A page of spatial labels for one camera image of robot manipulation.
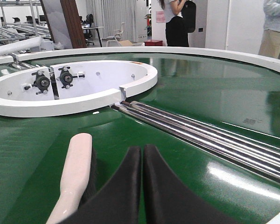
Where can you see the red box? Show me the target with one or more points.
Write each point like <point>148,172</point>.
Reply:
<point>151,42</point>

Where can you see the chrome roller bars right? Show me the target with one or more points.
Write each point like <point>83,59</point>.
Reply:
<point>260,158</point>

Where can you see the beige hand brush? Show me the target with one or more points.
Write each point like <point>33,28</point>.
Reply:
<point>75,177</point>

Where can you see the chrome roller bars left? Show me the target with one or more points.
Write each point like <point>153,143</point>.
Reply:
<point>22,65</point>

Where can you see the white office chair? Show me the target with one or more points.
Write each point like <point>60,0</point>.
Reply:
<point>117,37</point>

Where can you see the black bearing right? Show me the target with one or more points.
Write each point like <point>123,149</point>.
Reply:
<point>66,77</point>

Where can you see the chrome roller bars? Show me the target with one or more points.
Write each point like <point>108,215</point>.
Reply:
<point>260,158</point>
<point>22,65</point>

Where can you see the black bearing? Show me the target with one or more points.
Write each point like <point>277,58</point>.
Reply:
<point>41,82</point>
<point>66,77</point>

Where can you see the person in khaki trousers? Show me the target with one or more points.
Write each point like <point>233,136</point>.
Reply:
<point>270,44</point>

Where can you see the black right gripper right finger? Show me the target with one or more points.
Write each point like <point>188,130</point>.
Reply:
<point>168,200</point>

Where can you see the woman in white top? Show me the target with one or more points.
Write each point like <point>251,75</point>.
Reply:
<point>175,31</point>

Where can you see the black bearing left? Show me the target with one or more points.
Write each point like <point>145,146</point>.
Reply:
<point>41,82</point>

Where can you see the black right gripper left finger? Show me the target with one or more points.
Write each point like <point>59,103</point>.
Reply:
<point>118,200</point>

